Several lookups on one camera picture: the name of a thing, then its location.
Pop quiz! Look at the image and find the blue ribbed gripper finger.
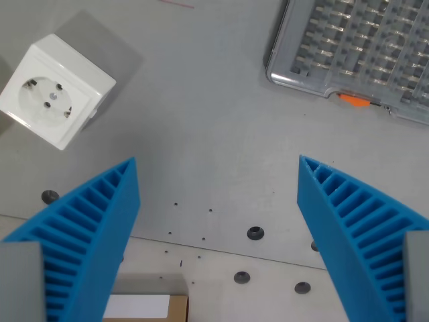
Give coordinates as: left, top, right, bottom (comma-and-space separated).
0, 156, 141, 322
296, 154, 429, 322

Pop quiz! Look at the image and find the brown cardboard box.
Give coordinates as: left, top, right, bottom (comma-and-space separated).
103, 294, 190, 322

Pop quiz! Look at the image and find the white label sheet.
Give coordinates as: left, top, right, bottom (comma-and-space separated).
103, 294, 170, 319

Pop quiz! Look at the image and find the white wall socket box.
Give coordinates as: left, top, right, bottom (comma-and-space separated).
0, 33, 117, 152

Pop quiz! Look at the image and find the orange case latch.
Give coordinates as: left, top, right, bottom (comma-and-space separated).
338, 93, 370, 109

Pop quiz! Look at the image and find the clear plastic bit organizer case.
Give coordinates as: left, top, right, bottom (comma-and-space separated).
264, 0, 429, 127

